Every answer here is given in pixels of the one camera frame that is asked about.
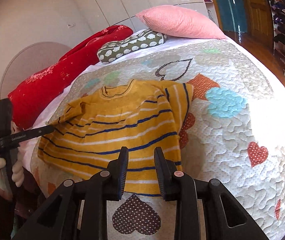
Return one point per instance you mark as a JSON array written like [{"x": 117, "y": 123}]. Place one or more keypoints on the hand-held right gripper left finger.
[{"x": 123, "y": 162}]

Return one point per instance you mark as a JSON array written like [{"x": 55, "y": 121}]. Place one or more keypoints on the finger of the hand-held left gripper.
[{"x": 37, "y": 133}]

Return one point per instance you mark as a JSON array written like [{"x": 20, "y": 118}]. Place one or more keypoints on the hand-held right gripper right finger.
[{"x": 160, "y": 167}]

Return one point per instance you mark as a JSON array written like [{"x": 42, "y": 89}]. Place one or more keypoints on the yellow striped knit sweater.
[{"x": 107, "y": 130}]

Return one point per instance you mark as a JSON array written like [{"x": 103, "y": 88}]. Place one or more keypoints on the person's left hand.
[{"x": 17, "y": 173}]

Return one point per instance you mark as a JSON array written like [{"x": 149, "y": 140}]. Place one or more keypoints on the red patterned pillow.
[{"x": 57, "y": 75}]

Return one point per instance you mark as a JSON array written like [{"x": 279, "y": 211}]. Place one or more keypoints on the heart-patterned quilt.
[{"x": 220, "y": 142}]

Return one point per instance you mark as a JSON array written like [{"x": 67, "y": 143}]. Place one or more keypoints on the beige rounded headboard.
[{"x": 27, "y": 57}]

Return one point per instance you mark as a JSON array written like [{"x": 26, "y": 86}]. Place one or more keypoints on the olive sheep-print pillow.
[{"x": 122, "y": 47}]

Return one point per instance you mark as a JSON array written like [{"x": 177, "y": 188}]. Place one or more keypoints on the pink pillow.
[{"x": 182, "y": 22}]

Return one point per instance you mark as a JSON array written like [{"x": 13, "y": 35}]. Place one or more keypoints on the wooden door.
[{"x": 257, "y": 10}]

